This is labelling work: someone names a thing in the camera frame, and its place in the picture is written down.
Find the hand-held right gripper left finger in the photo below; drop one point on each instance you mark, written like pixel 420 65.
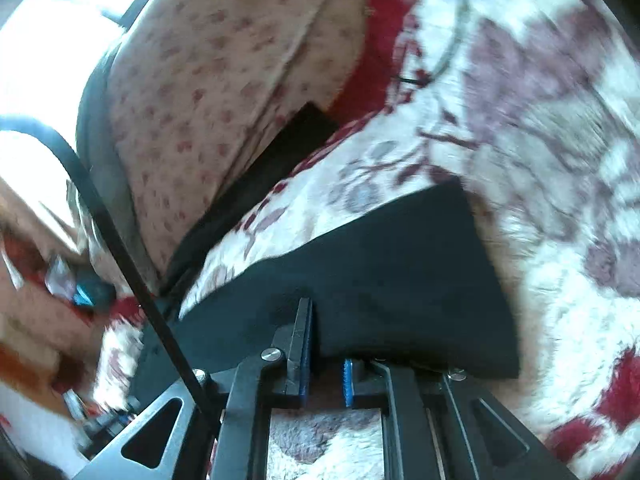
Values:
pixel 305 360

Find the black pants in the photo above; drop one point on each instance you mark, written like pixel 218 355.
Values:
pixel 400 270

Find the floral fleece blanket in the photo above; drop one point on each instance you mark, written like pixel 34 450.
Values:
pixel 525 110

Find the beige spotted pillow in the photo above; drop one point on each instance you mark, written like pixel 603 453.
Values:
pixel 210 75

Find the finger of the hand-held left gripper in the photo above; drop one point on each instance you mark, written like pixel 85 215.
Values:
pixel 84 294

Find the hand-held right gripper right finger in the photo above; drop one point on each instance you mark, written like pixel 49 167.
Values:
pixel 348 384

